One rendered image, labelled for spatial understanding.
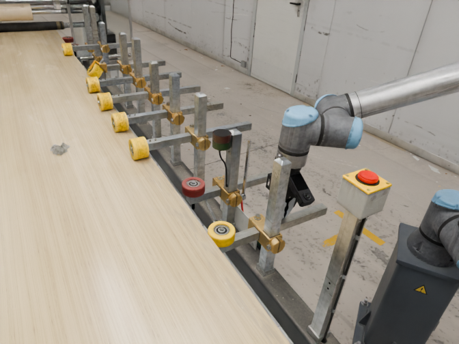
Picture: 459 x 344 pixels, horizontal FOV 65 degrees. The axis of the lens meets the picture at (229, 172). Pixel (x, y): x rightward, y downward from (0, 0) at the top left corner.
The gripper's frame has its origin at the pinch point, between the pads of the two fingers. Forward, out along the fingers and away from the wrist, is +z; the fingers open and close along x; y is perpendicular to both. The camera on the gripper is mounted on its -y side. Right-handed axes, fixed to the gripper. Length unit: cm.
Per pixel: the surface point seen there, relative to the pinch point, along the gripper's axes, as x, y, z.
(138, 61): 8, 120, -16
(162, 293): 46.1, -12.5, -2.6
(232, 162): 8.8, 19.7, -12.0
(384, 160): -214, 102, 85
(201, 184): 18.2, 23.3, -3.1
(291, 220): -2.9, -1.3, 1.1
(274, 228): 8.1, -5.5, -2.9
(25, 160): 68, 65, -1
